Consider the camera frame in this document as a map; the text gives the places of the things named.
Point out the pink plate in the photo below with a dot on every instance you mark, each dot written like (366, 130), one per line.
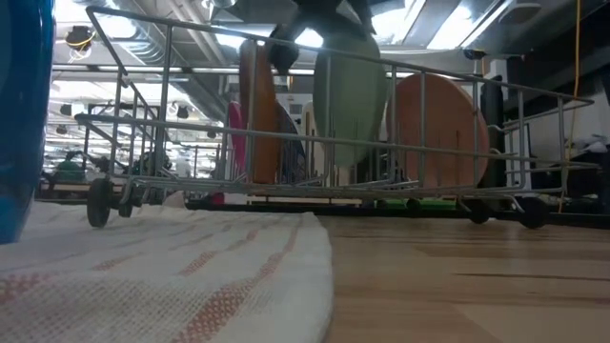
(237, 138)

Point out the brown plate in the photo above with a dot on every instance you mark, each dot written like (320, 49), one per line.
(264, 119)

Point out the blue plastic water bottle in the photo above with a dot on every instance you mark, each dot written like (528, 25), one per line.
(24, 119)

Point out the silver ventilation duct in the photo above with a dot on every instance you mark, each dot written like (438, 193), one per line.
(143, 47)

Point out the black aluminium table frame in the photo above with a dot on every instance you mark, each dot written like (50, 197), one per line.
(333, 209)

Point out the long ceiling light strip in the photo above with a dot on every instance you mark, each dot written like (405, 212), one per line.
(205, 70)

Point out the salmon orange plate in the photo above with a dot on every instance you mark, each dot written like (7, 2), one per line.
(443, 128)

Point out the light wooden desk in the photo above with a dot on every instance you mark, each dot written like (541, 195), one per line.
(305, 200)

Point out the black upright post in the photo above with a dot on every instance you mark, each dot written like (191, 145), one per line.
(493, 133)

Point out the black ceiling device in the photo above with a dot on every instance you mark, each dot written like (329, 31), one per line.
(80, 37)

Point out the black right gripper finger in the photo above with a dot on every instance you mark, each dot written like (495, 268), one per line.
(283, 50)

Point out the bright green plate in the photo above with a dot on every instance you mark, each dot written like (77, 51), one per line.
(436, 205)

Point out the cream plate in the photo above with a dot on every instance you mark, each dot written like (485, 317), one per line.
(318, 157)

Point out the pale green plate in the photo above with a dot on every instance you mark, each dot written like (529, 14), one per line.
(355, 95)

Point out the white striped dish cloth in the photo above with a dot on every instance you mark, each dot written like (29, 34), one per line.
(143, 276)

